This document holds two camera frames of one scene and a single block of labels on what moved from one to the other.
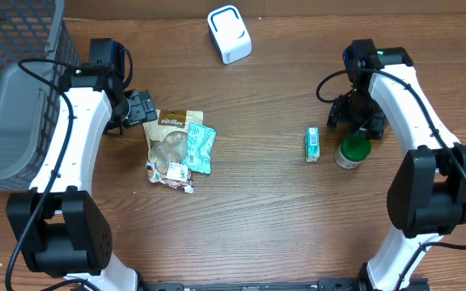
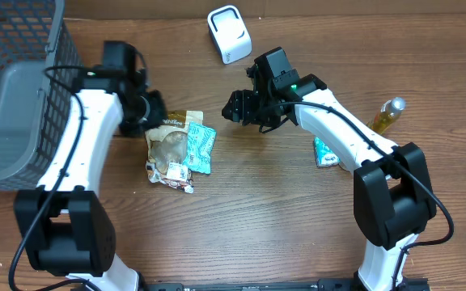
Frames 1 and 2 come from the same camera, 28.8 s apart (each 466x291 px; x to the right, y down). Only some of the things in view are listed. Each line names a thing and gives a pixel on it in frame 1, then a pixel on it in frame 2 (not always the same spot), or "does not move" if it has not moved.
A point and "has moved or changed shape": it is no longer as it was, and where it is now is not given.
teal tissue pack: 312,144 has moved or changed shape
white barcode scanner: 230,34 does not move
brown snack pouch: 167,136 does not move
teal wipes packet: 200,143 does not move
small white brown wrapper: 178,176 does not move
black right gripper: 375,128 → 246,110
